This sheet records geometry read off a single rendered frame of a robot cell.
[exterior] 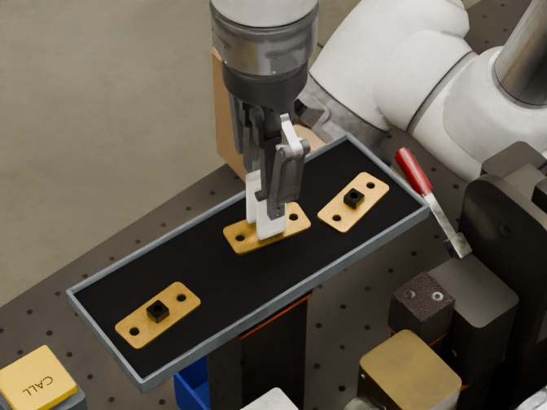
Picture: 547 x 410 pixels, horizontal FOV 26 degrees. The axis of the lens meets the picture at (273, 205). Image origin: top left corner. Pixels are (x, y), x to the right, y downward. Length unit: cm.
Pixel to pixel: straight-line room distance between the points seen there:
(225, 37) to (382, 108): 79
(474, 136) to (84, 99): 159
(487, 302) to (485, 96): 42
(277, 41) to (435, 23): 79
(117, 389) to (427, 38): 66
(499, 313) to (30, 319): 76
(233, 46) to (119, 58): 222
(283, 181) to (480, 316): 32
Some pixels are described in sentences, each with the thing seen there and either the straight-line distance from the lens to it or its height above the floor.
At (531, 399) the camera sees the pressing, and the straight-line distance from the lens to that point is 134.
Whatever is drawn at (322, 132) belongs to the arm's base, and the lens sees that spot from 173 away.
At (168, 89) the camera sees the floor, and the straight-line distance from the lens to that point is 309.
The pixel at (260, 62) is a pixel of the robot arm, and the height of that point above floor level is 146.
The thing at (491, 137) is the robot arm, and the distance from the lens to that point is 166.
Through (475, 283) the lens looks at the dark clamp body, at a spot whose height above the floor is 108.
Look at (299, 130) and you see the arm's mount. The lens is 168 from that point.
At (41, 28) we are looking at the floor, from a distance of 332.
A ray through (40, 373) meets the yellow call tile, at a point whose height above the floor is 116.
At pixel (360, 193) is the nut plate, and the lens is 127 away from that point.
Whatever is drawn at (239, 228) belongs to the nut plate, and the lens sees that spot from 119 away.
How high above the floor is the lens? 212
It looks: 49 degrees down
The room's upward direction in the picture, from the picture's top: straight up
